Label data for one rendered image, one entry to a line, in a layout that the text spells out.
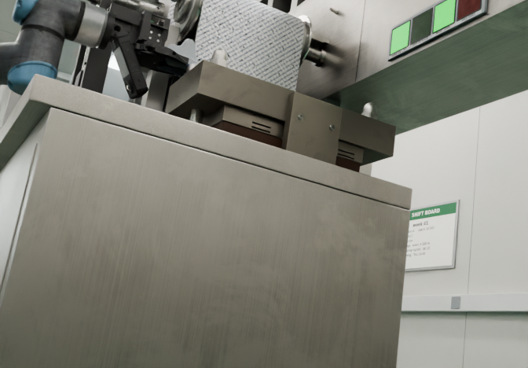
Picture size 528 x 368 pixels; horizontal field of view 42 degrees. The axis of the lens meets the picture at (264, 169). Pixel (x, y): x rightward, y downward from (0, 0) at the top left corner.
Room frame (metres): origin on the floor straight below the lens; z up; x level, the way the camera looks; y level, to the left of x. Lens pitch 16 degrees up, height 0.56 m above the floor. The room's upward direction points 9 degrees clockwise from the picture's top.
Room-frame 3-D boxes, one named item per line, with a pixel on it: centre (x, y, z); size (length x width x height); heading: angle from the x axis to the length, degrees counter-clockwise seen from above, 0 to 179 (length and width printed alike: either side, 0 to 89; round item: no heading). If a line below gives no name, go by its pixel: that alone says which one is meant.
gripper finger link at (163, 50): (1.21, 0.22, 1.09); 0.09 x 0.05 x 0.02; 115
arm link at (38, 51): (1.14, 0.44, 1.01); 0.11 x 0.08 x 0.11; 65
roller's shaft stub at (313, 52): (1.43, -0.06, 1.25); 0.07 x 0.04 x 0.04; 116
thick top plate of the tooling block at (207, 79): (1.22, -0.02, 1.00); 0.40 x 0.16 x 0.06; 116
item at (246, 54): (1.31, 0.07, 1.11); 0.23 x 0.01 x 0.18; 116
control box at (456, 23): (1.10, -0.26, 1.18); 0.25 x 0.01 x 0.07; 26
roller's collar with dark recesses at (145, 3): (1.52, 0.33, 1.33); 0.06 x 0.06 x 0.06; 26
